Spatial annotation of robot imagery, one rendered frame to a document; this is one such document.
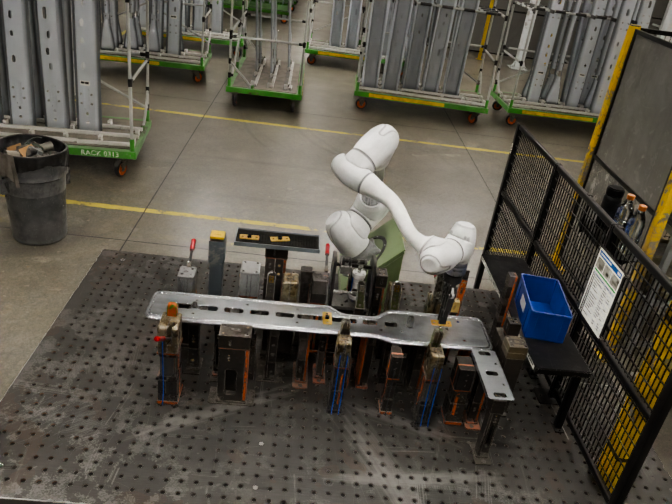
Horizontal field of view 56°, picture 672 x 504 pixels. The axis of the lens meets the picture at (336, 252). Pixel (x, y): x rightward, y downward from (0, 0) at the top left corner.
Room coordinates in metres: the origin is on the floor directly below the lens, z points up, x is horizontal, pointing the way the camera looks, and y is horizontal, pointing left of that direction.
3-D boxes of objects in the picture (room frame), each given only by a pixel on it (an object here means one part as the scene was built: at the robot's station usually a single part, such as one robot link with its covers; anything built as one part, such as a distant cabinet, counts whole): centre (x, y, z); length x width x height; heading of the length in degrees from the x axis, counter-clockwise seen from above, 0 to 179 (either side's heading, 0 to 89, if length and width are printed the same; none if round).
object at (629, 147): (4.19, -1.90, 1.00); 1.34 x 0.14 x 2.00; 4
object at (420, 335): (2.10, 0.02, 1.00); 1.38 x 0.22 x 0.02; 95
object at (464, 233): (2.14, -0.46, 1.41); 0.13 x 0.11 x 0.16; 146
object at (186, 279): (2.22, 0.60, 0.88); 0.11 x 0.10 x 0.36; 5
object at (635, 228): (2.22, -1.11, 1.53); 0.06 x 0.06 x 0.20
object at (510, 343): (2.05, -0.75, 0.88); 0.08 x 0.08 x 0.36; 5
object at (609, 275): (2.11, -1.03, 1.30); 0.23 x 0.02 x 0.31; 5
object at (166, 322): (1.87, 0.56, 0.88); 0.15 x 0.11 x 0.36; 5
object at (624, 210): (2.32, -1.10, 1.53); 0.06 x 0.06 x 0.20
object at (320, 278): (2.30, 0.05, 0.89); 0.13 x 0.11 x 0.38; 5
